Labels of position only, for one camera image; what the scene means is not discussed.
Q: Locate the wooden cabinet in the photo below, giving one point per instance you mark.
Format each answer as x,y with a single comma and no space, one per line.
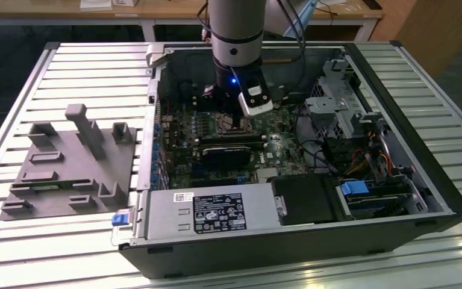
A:
436,30

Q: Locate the grey metal drive cage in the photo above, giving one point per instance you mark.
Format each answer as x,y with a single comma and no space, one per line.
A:
328,108

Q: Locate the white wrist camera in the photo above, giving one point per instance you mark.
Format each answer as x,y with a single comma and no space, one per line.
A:
258,110

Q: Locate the black PC case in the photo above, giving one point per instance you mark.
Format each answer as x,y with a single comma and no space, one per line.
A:
254,256

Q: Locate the silver power supply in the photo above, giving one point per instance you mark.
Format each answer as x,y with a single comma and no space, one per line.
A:
166,210

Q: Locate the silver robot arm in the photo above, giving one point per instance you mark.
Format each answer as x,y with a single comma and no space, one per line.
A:
234,24

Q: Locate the black graphics card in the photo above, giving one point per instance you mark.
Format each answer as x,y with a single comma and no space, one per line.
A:
226,156

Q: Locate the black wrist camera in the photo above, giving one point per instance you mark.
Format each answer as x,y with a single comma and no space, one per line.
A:
209,93

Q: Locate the blue case latch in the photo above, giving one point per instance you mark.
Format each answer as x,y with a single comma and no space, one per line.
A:
121,219

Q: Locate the CPU socket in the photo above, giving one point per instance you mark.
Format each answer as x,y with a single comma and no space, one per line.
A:
214,131

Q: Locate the green motherboard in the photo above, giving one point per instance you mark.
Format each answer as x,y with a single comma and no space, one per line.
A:
287,135

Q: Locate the small white box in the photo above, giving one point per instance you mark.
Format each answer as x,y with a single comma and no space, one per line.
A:
126,2

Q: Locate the black RAM slot bank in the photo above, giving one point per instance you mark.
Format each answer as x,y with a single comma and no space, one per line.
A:
222,139

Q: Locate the wooden desk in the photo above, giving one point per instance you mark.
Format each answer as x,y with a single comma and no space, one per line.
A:
54,15

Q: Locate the black optical drive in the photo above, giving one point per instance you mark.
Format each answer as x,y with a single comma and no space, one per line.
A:
304,198

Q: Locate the grey parts rack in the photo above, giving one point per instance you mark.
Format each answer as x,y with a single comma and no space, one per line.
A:
74,168

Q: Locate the silver chipset heatsink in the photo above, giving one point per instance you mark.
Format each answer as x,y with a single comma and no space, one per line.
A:
267,174

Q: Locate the hard disk in blue carrier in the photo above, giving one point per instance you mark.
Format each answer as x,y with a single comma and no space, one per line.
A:
356,188

